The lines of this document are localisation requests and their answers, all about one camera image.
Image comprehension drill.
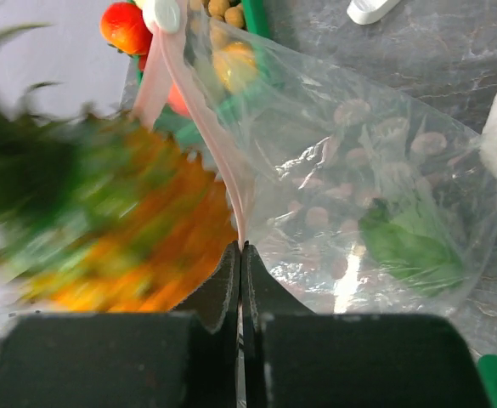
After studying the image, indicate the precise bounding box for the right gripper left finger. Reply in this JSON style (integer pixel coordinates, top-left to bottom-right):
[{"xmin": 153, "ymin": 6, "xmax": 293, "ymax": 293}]
[{"xmin": 0, "ymin": 243, "xmax": 240, "ymax": 407}]

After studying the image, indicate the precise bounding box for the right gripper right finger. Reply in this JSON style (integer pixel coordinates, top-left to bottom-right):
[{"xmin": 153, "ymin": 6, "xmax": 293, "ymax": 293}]
[{"xmin": 241, "ymin": 244, "xmax": 490, "ymax": 407}]

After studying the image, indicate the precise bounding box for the green bell pepper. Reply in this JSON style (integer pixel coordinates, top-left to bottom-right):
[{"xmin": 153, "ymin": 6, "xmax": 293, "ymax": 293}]
[{"xmin": 358, "ymin": 198, "xmax": 463, "ymax": 298}]

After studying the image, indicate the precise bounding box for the clear zip top bag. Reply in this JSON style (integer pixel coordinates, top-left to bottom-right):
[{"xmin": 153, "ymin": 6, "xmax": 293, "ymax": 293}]
[{"xmin": 134, "ymin": 1, "xmax": 497, "ymax": 315}]

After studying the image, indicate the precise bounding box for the toy pineapple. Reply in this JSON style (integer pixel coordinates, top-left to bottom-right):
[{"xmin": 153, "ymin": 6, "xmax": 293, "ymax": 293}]
[{"xmin": 0, "ymin": 23, "xmax": 239, "ymax": 314}]

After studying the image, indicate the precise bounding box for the peach fruit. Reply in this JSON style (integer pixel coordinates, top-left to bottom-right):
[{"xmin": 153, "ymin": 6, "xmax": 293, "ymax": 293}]
[{"xmin": 167, "ymin": 82, "xmax": 190, "ymax": 118}]

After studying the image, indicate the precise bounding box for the green plastic tray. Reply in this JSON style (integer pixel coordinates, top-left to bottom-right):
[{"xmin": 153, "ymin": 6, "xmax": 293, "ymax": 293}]
[{"xmin": 155, "ymin": 0, "xmax": 271, "ymax": 146}]

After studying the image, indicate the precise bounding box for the yellow mango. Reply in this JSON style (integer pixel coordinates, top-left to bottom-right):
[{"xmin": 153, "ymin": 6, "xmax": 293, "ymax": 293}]
[{"xmin": 212, "ymin": 42, "xmax": 259, "ymax": 94}]

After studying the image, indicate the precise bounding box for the longan bunch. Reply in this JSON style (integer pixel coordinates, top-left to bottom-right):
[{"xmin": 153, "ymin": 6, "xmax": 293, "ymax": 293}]
[{"xmin": 188, "ymin": 0, "xmax": 246, "ymax": 48}]

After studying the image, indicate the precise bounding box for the clothes rack stand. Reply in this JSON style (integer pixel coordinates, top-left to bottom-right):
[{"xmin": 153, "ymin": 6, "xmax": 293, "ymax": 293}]
[{"xmin": 347, "ymin": 0, "xmax": 400, "ymax": 26}]

